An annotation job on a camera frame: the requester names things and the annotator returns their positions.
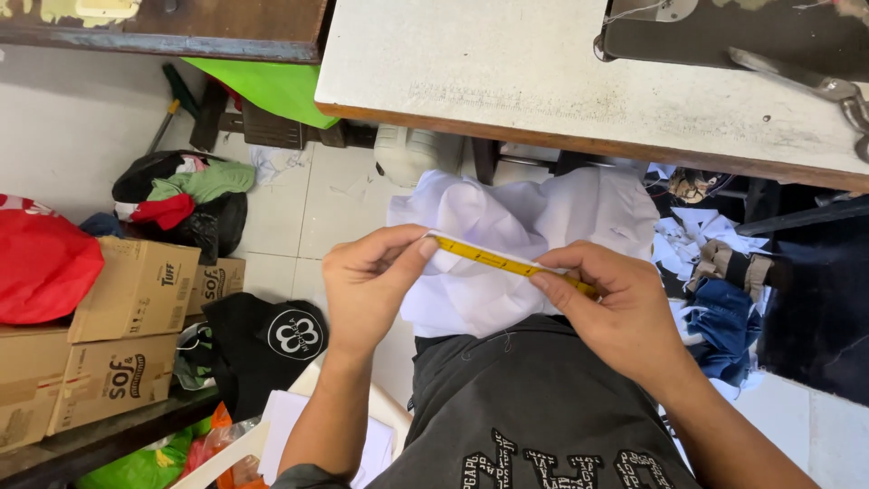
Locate white fabric garment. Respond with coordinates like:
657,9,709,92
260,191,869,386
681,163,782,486
387,166,661,339

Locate person's right hand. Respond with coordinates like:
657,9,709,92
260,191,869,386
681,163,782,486
529,239,688,383

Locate white plastic chair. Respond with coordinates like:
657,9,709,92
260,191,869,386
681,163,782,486
170,352,414,489

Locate black bag of clothes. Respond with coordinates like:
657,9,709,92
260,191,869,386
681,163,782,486
111,149,256,266

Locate bright green cloth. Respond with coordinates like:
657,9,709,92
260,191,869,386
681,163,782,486
182,57,340,130

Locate green plastic bag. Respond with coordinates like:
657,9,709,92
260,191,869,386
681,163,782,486
75,416,213,489

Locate dark navy cloth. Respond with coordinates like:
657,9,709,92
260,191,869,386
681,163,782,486
755,182,869,408

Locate red plastic bag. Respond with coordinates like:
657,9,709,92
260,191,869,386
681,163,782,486
0,193,105,326

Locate brown wooden table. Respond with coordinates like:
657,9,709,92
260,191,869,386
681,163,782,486
0,0,335,65

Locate pile of fabric scraps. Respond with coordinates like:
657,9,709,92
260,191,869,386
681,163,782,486
645,163,776,402

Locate white sewing machine motor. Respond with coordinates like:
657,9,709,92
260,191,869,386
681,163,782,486
372,124,467,190

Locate yellow measuring tape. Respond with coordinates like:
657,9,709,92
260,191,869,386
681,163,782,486
426,233,602,300

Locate brown cardboard box red tape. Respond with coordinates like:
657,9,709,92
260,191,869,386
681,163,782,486
0,325,73,453

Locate green broom with yellow handle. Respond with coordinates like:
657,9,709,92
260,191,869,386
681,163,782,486
146,64,202,156

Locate dark table frame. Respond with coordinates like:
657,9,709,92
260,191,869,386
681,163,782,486
189,80,377,153

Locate person's grey printed shirt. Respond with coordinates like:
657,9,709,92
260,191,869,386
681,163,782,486
270,313,702,489

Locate person's left hand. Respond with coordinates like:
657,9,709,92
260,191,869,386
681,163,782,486
322,224,440,360

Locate brown cardboard box black print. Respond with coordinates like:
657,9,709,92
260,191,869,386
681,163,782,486
46,332,179,436

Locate black bag with white logo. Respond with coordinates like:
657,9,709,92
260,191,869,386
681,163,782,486
174,292,331,423

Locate dark low shelf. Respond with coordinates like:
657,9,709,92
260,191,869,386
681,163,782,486
0,384,222,489

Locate orange plastic bag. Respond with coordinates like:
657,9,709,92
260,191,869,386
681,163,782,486
179,401,270,489

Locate white folded fabric piece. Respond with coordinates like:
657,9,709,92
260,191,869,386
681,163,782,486
257,389,396,489

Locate small brown cardboard box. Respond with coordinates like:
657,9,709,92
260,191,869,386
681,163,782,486
185,257,247,316

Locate metal tailor scissors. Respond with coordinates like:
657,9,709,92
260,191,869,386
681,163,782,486
728,46,869,164

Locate large brown cardboard box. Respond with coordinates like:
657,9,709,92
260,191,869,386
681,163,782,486
68,235,202,345

